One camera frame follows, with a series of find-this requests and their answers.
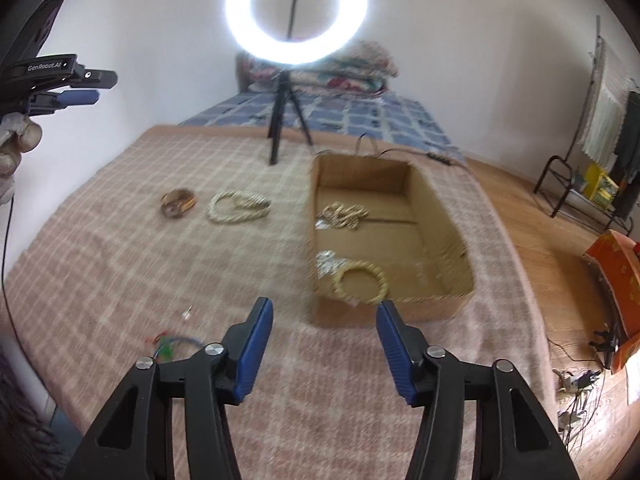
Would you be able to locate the folded floral quilt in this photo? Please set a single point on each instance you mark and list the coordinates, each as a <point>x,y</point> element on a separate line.
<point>360,70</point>

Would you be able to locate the small silver pin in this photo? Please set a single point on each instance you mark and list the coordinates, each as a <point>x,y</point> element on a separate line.
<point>187,312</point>

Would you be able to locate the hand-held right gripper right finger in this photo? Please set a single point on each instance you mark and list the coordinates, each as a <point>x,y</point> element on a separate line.
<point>395,355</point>

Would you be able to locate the silver jewellery piece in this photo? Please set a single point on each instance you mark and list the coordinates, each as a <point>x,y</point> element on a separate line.
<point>327,262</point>

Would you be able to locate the orange cardboard box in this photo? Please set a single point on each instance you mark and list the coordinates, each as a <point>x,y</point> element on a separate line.
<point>615,265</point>

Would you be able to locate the black tripod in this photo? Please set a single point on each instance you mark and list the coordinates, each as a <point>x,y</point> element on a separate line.
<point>274,130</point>

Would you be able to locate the pink plaid blanket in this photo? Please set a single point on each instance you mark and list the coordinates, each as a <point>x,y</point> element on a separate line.
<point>125,260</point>

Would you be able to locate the dark grey cloth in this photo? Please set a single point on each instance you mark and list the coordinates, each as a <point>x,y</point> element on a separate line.
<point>25,435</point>

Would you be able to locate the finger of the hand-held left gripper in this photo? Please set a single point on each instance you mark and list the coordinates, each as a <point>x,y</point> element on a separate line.
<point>97,79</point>
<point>80,97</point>

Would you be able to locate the yellow box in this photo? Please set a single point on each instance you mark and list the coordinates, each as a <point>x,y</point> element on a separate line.
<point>602,185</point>

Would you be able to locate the person's left hand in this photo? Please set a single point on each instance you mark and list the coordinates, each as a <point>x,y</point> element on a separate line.
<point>22,135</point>

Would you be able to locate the hanging dark garment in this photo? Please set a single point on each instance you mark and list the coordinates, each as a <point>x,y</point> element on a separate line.
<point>631,135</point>

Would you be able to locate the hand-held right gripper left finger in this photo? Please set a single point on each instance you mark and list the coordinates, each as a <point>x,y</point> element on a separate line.
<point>255,355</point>

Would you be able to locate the hanging white towel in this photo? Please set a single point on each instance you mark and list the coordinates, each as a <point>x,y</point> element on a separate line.
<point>605,110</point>

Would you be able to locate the thin blue bangle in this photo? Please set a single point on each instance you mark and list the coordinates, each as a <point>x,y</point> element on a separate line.
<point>192,342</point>

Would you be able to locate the blue checkered bedsheet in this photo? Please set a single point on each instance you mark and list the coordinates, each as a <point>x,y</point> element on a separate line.
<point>350,115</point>

